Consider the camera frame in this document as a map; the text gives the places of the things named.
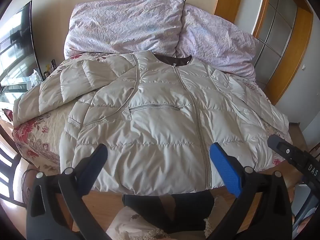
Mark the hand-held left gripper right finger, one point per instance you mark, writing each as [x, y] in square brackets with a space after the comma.
[225, 167]

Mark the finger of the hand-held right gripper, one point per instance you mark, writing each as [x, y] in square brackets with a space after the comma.
[285, 150]

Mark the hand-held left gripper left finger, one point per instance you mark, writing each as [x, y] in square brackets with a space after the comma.
[95, 158]

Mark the cream quilted down jacket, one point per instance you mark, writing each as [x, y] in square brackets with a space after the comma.
[155, 130]

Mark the person's dark clothing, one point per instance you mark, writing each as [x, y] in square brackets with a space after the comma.
[180, 205]

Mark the floral bedspread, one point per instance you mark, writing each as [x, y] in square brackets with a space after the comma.
[32, 140]

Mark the dark wooden chair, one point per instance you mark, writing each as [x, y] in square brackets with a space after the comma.
[7, 160]

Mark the clear plastic bag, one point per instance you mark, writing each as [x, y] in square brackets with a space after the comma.
[35, 77]

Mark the frosted glass door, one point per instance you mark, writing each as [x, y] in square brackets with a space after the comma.
[277, 30]

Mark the large lilac crinkled pillow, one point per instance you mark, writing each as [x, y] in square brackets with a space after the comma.
[125, 25]

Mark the flat screen television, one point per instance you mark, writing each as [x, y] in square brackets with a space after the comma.
[17, 42]

